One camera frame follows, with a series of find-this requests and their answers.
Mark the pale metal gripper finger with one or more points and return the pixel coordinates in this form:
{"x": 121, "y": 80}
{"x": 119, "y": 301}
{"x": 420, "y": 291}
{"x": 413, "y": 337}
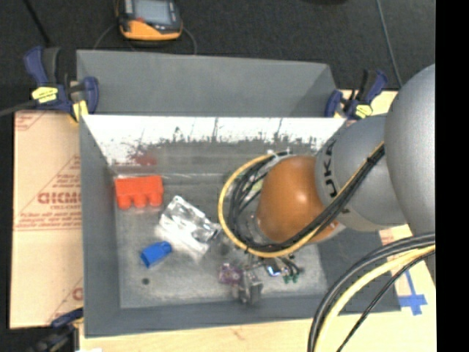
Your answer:
{"x": 251, "y": 288}
{"x": 231, "y": 274}

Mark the orange-red toy building block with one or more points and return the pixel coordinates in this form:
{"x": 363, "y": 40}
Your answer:
{"x": 138, "y": 191}

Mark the grey metal bin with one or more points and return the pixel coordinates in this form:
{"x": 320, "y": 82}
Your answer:
{"x": 205, "y": 86}

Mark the brown cardboard board red print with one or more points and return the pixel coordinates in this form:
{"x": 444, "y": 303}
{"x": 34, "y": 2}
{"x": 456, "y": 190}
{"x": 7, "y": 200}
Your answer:
{"x": 44, "y": 211}

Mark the clear plastic packet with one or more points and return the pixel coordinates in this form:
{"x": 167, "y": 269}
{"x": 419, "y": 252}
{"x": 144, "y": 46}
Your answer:
{"x": 187, "y": 224}

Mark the small blue plastic piece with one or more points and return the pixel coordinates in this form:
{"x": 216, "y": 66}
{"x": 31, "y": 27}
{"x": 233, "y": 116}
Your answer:
{"x": 155, "y": 253}

